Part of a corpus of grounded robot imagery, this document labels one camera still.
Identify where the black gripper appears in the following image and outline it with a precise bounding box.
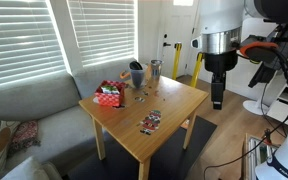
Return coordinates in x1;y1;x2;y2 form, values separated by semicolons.
203;49;239;111

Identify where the red woven basket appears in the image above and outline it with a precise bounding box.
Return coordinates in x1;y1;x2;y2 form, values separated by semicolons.
93;79;127;108

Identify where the white floor stand base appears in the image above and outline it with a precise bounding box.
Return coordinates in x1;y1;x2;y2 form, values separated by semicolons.
242;99;269;117

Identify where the square wooden table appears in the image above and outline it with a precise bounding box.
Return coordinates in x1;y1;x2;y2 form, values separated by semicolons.
78;74;210;180

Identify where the white shelf unit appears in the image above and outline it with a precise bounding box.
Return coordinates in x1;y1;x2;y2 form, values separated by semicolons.
267;83;288;126

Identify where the steel tumbler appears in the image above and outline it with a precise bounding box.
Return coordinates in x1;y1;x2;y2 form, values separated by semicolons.
150;59;164;81

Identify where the black floor mat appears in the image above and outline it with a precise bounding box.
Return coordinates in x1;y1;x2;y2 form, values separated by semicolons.
65;114;218;180

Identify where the white door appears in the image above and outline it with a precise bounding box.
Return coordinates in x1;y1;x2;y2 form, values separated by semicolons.
157;0;202;80

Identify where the orange curly toy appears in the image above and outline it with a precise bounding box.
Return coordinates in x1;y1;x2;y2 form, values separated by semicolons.
119;69;132;81

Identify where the narrow white window blind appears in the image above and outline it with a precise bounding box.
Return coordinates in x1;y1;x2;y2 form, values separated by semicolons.
67;0;137;67

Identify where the grey sofa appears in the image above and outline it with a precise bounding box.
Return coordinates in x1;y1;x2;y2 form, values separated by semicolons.
0;58;139;180

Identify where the red floral cloth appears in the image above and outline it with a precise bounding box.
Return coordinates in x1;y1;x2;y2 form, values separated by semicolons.
7;120;42;157

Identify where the white cushion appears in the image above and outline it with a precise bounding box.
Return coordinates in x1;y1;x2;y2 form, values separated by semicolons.
1;155;64;180

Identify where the wide white window blind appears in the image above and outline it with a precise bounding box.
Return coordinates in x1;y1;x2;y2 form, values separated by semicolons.
0;0;67;90

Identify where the yellow post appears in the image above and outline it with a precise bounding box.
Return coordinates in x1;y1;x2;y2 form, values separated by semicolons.
171;42;183;81
189;52;205;89

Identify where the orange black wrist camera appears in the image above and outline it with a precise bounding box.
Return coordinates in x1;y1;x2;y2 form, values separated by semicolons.
239;40;280;64

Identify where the thin black cable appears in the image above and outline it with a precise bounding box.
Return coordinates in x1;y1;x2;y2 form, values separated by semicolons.
202;111;288;180

